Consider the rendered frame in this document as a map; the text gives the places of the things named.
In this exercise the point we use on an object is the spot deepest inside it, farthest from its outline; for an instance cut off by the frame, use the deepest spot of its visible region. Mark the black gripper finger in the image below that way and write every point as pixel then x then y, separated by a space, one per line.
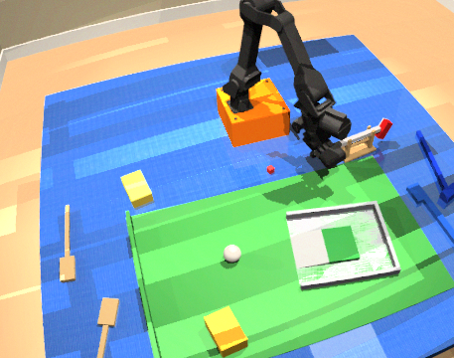
pixel 317 153
pixel 307 142

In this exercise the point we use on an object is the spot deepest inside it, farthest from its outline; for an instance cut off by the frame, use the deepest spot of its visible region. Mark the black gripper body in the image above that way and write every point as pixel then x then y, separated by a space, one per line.
pixel 331 154

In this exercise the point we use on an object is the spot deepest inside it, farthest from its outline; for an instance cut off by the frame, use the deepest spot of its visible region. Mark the white golf ball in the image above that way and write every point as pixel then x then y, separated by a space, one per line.
pixel 232 253

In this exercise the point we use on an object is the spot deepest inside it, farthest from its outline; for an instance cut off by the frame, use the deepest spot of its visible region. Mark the green flat mat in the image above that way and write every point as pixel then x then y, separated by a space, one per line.
pixel 186 276

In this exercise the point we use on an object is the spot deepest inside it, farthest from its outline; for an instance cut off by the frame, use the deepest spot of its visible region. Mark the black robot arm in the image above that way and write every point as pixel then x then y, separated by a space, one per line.
pixel 309 84

